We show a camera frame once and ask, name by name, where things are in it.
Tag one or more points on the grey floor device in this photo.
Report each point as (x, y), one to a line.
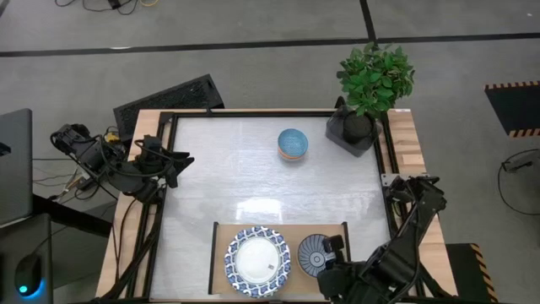
(516, 165)

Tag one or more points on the black table frame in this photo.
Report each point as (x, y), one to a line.
(253, 114)

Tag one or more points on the black perforated panel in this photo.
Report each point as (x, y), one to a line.
(169, 101)

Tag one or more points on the black power adapter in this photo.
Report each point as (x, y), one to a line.
(115, 3)

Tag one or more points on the black support strut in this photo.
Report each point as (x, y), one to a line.
(430, 287)
(139, 253)

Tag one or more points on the teal star patterned bowl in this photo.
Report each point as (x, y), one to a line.
(292, 142)

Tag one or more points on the wooden tray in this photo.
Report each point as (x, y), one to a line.
(295, 289)

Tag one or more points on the blue patterned white paper plate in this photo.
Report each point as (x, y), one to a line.
(257, 259)

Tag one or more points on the black plant pot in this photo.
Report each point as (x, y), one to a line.
(358, 128)

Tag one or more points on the orange patterned bowl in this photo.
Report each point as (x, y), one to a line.
(291, 159)

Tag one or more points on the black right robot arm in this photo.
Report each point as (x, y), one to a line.
(417, 202)

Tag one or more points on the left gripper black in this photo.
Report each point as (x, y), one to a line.
(156, 169)

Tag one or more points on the black hazard striped mat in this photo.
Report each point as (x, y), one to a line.
(462, 270)
(514, 105)

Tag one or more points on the green leafy plant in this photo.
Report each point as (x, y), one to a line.
(375, 78)

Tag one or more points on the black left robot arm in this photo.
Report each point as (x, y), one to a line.
(101, 160)

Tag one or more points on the grey laptop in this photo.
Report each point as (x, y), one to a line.
(14, 169)

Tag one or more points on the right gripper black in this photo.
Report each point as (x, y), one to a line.
(341, 283)

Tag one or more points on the black computer mouse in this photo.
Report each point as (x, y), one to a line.
(27, 274)

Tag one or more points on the yellow connector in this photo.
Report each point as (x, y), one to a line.
(111, 137)

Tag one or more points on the dark blue patterned bowl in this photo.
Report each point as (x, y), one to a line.
(310, 257)

